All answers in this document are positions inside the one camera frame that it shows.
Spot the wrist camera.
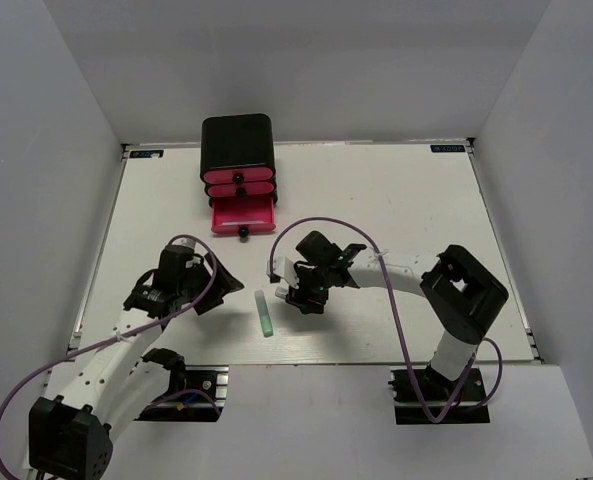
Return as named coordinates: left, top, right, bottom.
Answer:
left=166, top=239, right=195, bottom=268
left=267, top=256, right=299, bottom=289

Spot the green highlighter pen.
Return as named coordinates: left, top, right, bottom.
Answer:
left=254, top=290, right=274, bottom=338

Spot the blue table label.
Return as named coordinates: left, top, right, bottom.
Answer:
left=430, top=144, right=467, bottom=153
left=129, top=149, right=164, bottom=159

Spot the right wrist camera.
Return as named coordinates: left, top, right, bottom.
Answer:
left=267, top=256, right=299, bottom=289

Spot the blue highlighter pen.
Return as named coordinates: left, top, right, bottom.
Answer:
left=217, top=220, right=267, bottom=228

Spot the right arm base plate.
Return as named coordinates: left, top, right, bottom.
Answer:
left=388, top=368, right=490, bottom=426

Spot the right blue table label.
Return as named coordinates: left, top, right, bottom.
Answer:
left=430, top=144, right=467, bottom=153

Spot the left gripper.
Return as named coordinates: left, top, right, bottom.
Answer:
left=179, top=251, right=245, bottom=315

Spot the black drawer cabinet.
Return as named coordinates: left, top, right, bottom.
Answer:
left=200, top=113, right=277, bottom=199

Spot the pink bottom drawer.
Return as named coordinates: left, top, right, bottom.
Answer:
left=211, top=195, right=276, bottom=235

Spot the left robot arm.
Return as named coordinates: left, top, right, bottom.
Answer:
left=28, top=244, right=244, bottom=479

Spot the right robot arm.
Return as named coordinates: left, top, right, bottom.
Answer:
left=268, top=231, right=509, bottom=399

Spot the orange capped clear highlighter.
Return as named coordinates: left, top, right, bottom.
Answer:
left=275, top=287, right=289, bottom=301

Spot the left blue table label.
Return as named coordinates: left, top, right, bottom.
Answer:
left=129, top=149, right=164, bottom=159

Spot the pink drawer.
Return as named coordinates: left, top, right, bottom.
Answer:
left=211, top=195, right=276, bottom=235
left=206, top=181, right=276, bottom=198
left=200, top=166, right=275, bottom=185

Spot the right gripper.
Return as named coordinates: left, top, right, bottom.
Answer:
left=287, top=262, right=333, bottom=314

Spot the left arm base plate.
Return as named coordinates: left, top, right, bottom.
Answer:
left=137, top=366, right=229, bottom=423

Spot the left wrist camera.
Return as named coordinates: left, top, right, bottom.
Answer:
left=166, top=239, right=195, bottom=268

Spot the pink top drawer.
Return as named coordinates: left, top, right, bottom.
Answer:
left=200, top=166, right=275, bottom=185

